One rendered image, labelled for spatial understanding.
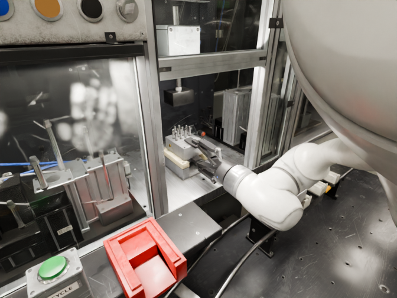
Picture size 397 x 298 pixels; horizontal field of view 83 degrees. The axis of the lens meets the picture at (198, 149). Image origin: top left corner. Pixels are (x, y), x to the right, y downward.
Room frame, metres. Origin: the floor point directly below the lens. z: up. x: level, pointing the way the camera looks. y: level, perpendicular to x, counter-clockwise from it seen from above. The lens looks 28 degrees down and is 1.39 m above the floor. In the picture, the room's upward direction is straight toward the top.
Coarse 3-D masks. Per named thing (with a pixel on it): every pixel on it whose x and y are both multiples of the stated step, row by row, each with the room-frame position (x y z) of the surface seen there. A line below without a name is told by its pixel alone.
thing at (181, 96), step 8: (176, 80) 0.77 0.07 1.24; (176, 88) 0.77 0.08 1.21; (184, 88) 0.80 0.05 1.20; (168, 96) 0.75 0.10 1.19; (176, 96) 0.74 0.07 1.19; (184, 96) 0.76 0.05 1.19; (192, 96) 0.78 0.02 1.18; (168, 104) 0.75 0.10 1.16; (176, 104) 0.73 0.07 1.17; (184, 104) 0.76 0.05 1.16
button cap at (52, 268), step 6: (54, 258) 0.25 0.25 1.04; (60, 258) 0.25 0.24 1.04; (42, 264) 0.24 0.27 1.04; (48, 264) 0.24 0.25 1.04; (54, 264) 0.24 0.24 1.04; (60, 264) 0.24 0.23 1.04; (66, 264) 0.25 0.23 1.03; (42, 270) 0.23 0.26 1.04; (48, 270) 0.23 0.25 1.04; (54, 270) 0.23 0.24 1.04; (60, 270) 0.23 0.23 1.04; (42, 276) 0.22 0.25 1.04; (48, 276) 0.22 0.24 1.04; (54, 276) 0.23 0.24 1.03
